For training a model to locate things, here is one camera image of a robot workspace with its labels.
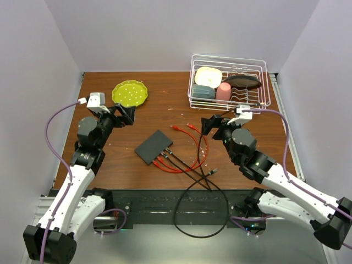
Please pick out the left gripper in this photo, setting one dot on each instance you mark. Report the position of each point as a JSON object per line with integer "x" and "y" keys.
{"x": 126, "y": 119}

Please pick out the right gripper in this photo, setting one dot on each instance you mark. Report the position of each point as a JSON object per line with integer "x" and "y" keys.
{"x": 215, "y": 121}

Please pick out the black network switch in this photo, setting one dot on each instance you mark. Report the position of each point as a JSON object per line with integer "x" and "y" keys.
{"x": 150, "y": 149}

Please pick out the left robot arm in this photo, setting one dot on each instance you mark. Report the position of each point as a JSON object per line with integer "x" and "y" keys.
{"x": 55, "y": 237}

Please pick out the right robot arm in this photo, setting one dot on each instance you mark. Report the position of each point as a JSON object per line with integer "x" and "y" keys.
{"x": 329, "y": 218}

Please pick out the yellow-green plate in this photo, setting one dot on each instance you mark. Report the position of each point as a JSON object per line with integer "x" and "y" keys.
{"x": 130, "y": 93}

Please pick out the pink cup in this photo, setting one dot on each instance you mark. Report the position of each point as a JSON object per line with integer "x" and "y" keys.
{"x": 223, "y": 92}

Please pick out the grey-green cup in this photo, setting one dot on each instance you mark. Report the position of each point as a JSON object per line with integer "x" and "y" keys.
{"x": 202, "y": 93}

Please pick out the cream square bowl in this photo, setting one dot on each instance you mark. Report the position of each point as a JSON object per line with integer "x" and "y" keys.
{"x": 207, "y": 76}

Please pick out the dark brown plate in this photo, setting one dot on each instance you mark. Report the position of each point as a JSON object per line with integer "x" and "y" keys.
{"x": 242, "y": 82}

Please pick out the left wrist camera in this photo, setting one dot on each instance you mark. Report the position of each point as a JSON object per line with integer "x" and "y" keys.
{"x": 96, "y": 99}

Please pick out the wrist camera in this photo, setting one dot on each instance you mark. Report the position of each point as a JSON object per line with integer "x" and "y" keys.
{"x": 96, "y": 99}
{"x": 243, "y": 114}

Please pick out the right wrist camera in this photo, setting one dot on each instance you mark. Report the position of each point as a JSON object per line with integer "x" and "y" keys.
{"x": 243, "y": 114}

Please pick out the white wire dish rack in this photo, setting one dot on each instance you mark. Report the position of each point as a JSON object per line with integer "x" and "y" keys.
{"x": 257, "y": 98}

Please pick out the aluminium frame rail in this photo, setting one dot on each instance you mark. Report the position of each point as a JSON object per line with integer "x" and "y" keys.
{"x": 330, "y": 254}

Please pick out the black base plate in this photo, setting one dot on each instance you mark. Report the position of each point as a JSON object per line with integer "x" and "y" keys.
{"x": 176, "y": 207}

